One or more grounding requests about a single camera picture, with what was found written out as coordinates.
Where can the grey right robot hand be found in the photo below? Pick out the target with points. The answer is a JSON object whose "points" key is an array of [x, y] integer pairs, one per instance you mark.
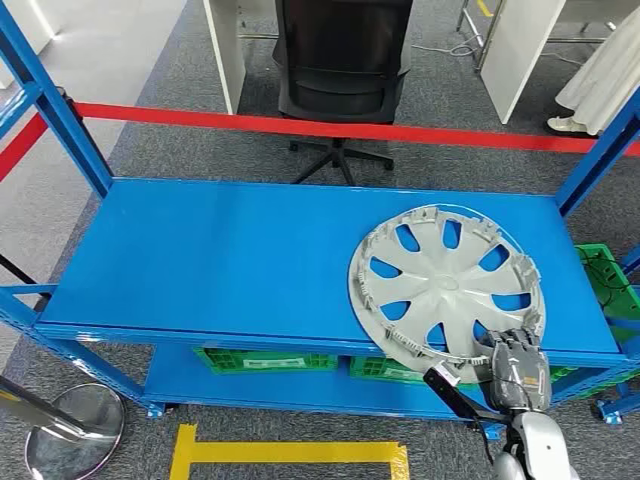
{"points": [[520, 381]]}

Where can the grey plastic wheel cover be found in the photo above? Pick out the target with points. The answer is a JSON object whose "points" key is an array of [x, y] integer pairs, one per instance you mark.
{"points": [[450, 285]]}

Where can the blue metal shelf rack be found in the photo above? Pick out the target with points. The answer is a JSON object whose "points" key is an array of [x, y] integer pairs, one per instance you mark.
{"points": [[225, 265]]}

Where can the green plastic crate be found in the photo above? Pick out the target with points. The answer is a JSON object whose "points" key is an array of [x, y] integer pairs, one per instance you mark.
{"points": [[265, 362], [600, 272], [380, 370]]}

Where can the person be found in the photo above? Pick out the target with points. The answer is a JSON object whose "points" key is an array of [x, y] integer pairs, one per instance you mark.
{"points": [[600, 79]]}

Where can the white desk panel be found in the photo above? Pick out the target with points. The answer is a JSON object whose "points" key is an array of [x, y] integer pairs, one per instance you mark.
{"points": [[515, 53], [225, 53]]}

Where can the red barrier belt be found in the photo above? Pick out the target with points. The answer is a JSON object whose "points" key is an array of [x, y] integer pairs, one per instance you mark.
{"points": [[300, 126]]}

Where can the black office chair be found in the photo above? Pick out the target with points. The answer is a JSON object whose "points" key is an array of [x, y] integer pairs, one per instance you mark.
{"points": [[340, 66]]}

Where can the chrome stanchion with round base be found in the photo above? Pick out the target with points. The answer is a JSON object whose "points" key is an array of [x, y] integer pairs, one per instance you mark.
{"points": [[75, 424]]}

